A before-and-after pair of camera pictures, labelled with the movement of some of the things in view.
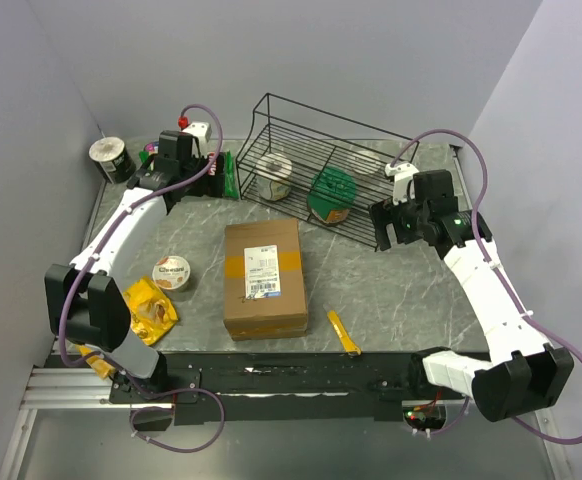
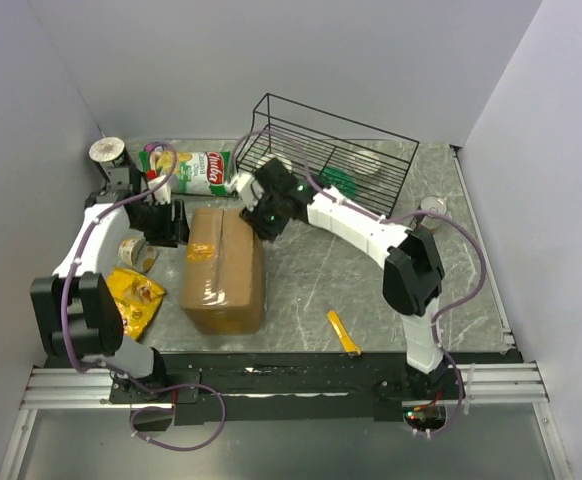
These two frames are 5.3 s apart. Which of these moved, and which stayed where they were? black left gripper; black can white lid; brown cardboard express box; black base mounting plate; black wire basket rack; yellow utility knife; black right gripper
Moved: black left gripper; brown cardboard express box; black right gripper
Stayed: black wire basket rack; black base mounting plate; yellow utility knife; black can white lid
